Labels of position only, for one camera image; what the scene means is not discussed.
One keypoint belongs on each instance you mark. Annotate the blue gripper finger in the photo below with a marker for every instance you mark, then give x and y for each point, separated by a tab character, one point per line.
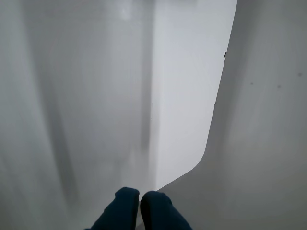
120	210
160	213

